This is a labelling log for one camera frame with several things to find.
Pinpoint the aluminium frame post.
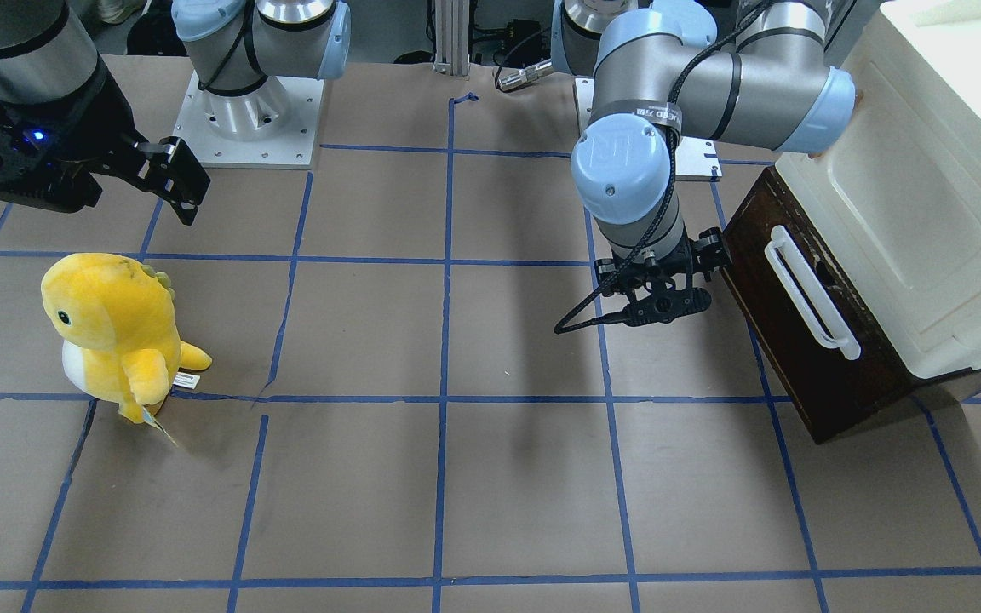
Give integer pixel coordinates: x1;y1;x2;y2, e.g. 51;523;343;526
433;0;472;80

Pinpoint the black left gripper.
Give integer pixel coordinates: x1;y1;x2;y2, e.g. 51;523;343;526
594;226;731;327

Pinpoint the yellow dinosaur plush toy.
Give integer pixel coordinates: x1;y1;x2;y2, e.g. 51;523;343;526
40;253;213;432

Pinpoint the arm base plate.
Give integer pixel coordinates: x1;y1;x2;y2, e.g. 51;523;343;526
575;77;723;181
174;73;327;170

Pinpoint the white drawer handle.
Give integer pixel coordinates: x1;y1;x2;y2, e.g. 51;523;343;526
763;225;862;361

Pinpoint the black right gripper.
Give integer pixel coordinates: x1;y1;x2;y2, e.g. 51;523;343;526
0;60;210;226

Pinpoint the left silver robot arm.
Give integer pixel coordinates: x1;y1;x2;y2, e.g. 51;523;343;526
550;1;855;334

